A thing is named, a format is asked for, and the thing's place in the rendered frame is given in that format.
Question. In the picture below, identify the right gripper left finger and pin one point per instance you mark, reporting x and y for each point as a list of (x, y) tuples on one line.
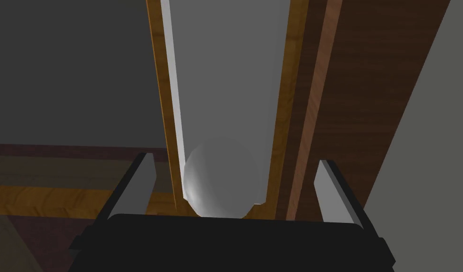
[(139, 189)]

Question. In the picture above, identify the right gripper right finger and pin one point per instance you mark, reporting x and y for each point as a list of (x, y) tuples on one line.
[(331, 196)]

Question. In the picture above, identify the grey ball door knob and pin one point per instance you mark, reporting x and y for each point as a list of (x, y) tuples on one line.
[(220, 181)]

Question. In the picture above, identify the grey door leaf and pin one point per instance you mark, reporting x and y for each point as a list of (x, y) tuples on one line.
[(227, 75)]

